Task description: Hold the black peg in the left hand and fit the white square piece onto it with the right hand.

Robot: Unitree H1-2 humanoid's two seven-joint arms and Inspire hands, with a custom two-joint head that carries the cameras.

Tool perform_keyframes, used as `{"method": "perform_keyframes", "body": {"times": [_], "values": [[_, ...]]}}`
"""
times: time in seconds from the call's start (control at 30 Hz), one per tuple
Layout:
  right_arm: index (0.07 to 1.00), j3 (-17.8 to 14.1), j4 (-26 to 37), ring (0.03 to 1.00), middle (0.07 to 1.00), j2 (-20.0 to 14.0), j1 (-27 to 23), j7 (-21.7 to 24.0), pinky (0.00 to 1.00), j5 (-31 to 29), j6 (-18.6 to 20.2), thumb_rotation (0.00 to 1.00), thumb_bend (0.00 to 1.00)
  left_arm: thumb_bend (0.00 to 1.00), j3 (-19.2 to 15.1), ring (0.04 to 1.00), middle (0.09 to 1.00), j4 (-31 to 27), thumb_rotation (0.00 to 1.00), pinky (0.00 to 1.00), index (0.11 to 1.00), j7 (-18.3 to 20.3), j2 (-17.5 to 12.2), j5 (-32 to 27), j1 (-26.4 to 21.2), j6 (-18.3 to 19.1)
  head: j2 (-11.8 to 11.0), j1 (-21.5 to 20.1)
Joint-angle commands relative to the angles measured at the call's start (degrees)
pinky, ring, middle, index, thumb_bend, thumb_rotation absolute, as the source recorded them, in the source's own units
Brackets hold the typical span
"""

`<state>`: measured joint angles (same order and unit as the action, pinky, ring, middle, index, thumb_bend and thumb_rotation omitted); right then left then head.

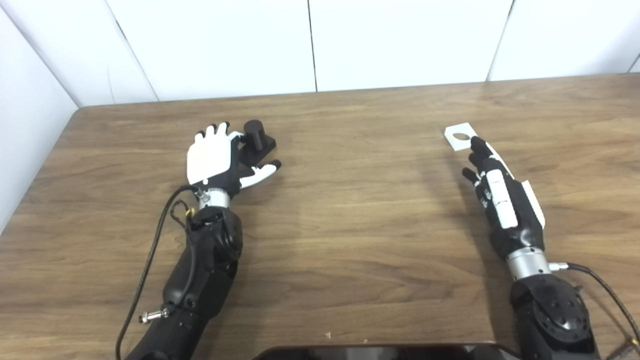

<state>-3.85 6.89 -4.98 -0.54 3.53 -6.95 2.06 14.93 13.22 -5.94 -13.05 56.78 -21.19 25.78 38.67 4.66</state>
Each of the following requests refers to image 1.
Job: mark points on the white and black left hand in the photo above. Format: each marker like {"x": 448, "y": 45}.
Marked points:
{"x": 210, "y": 155}

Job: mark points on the white and black right hand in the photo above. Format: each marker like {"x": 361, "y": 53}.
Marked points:
{"x": 502, "y": 205}

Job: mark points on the black peg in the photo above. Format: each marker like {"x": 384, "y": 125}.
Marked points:
{"x": 257, "y": 137}

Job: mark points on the white square piece with hole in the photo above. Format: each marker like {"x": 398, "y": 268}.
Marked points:
{"x": 454, "y": 142}

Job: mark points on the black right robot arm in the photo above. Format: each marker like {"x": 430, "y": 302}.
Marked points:
{"x": 555, "y": 315}

